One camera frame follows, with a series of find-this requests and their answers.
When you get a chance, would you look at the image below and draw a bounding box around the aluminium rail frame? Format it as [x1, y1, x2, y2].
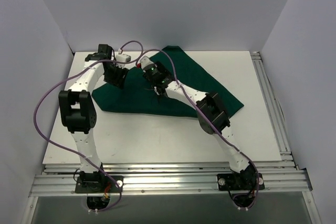
[20, 50, 321, 224]

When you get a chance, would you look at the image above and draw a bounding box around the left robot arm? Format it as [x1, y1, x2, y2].
[58, 44, 131, 192]

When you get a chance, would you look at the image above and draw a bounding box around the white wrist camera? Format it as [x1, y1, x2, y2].
[136, 56, 155, 71]
[115, 54, 131, 64]

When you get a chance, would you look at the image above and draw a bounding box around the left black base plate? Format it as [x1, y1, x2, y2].
[75, 174, 123, 194]

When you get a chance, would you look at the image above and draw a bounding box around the green surgical drape cloth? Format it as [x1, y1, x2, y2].
[92, 46, 244, 118]

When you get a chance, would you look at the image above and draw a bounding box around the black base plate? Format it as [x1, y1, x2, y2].
[216, 172, 257, 191]
[75, 174, 123, 194]

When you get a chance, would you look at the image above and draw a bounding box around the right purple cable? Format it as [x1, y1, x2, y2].
[136, 48, 260, 208]

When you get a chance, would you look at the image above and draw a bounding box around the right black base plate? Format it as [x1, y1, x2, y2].
[216, 172, 257, 191]

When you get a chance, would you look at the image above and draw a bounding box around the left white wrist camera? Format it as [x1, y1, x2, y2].
[115, 54, 131, 64]

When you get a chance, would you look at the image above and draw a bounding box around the purple cable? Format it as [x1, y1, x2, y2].
[136, 48, 260, 208]
[33, 40, 148, 212]

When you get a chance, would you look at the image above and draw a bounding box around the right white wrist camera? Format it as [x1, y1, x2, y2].
[136, 56, 155, 71]

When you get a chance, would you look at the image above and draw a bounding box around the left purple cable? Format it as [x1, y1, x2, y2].
[33, 40, 148, 212]

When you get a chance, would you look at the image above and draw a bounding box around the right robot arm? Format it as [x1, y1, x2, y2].
[139, 57, 260, 191]

